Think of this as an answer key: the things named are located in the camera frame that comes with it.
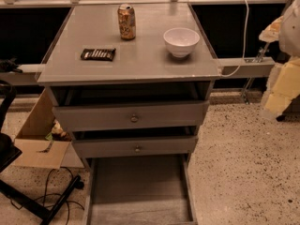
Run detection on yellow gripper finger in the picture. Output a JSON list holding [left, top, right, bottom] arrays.
[[261, 57, 300, 120]]

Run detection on grey bottom drawer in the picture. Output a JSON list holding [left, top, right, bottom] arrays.
[[82, 155, 198, 225]]

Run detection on grey drawer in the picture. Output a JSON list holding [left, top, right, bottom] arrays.
[[72, 127, 198, 158], [52, 100, 209, 132], [82, 155, 198, 225]]

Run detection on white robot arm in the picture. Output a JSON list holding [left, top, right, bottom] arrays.
[[259, 0, 300, 120]]

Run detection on grey drawer cabinet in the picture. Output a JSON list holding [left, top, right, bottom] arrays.
[[37, 2, 223, 173]]

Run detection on grey middle drawer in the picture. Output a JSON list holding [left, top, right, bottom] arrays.
[[72, 127, 198, 158]]

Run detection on grey top drawer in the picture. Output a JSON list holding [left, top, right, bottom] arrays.
[[52, 100, 209, 132]]

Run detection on metal diagonal rod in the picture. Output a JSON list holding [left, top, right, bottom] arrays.
[[241, 42, 270, 105]]

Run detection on white bowl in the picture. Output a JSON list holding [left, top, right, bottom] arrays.
[[163, 27, 200, 58]]

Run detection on gold soda can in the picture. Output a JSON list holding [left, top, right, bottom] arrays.
[[117, 4, 136, 40]]

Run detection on dark chocolate bar wrapper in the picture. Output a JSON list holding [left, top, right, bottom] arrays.
[[81, 49, 116, 61]]

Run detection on items inside cardboard box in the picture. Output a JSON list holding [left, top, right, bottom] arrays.
[[45, 120, 71, 142]]

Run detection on open cardboard box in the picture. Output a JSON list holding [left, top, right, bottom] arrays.
[[13, 91, 83, 169]]

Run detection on black chair base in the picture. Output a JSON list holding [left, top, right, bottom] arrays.
[[0, 87, 87, 225]]

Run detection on grey horizontal rail beam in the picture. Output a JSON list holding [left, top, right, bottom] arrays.
[[0, 57, 275, 86]]

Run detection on white hanging cable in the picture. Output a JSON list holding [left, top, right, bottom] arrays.
[[220, 0, 250, 79]]

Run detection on black floor cable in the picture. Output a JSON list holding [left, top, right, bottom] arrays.
[[8, 167, 86, 225]]

